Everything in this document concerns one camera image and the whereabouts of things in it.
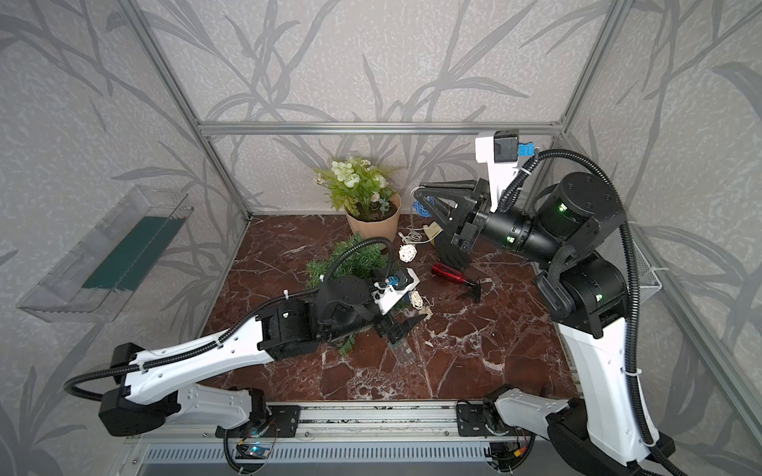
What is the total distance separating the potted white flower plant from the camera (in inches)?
35.8

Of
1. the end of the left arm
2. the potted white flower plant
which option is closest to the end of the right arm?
the end of the left arm

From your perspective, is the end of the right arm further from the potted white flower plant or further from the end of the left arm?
the potted white flower plant
